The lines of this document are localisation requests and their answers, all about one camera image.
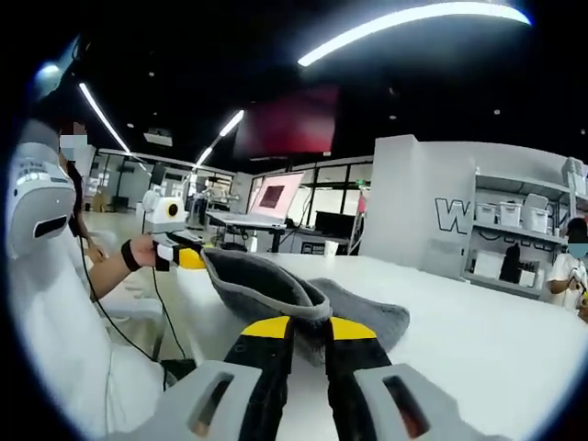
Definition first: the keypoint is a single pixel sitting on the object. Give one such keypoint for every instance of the grey towel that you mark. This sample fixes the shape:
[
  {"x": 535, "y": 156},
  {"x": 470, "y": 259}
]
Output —
[{"x": 275, "y": 285}]

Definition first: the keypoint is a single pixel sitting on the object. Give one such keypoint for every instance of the person's left hand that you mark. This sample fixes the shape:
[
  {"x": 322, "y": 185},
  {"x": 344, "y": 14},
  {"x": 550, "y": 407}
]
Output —
[{"x": 144, "y": 252}]

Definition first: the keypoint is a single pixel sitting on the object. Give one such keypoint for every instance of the person's dark trousers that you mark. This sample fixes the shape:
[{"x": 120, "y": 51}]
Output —
[{"x": 179, "y": 372}]

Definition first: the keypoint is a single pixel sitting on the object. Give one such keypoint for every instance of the ceiling air conditioner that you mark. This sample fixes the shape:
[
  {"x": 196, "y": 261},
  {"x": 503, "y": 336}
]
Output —
[{"x": 158, "y": 138}]

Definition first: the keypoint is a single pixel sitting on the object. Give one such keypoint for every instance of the white laptop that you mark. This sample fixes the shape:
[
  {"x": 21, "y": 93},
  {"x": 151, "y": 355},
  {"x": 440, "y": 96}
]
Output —
[{"x": 275, "y": 195}]

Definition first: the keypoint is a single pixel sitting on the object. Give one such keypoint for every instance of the white chest device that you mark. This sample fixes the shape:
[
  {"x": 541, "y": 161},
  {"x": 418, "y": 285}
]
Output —
[{"x": 32, "y": 197}]

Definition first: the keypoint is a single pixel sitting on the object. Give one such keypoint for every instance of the operator in white shirt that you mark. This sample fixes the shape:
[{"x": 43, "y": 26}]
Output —
[{"x": 59, "y": 321}]

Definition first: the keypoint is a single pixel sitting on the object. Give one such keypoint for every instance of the white paper cup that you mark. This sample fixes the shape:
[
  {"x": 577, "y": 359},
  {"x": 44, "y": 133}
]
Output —
[{"x": 331, "y": 248}]

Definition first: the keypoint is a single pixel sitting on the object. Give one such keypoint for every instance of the black monitor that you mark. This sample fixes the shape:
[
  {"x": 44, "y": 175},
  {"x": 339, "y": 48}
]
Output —
[{"x": 335, "y": 224}]

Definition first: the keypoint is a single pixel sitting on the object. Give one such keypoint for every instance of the hanging red screen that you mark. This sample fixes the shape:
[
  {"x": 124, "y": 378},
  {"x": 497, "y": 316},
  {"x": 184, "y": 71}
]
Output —
[{"x": 287, "y": 121}]

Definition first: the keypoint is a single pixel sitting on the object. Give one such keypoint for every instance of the black bag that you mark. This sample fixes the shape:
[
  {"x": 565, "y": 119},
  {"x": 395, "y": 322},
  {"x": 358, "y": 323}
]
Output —
[{"x": 510, "y": 264}]

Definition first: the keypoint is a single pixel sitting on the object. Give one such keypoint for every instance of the row of white storage boxes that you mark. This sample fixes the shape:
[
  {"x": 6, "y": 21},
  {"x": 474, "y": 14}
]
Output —
[{"x": 510, "y": 213}]

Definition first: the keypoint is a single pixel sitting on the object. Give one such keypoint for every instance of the grey metal shelf rack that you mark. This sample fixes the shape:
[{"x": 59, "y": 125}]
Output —
[{"x": 505, "y": 180}]

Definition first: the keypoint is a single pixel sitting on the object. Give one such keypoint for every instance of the long linear ceiling light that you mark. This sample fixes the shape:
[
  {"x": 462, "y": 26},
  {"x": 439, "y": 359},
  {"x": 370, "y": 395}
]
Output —
[{"x": 413, "y": 23}]

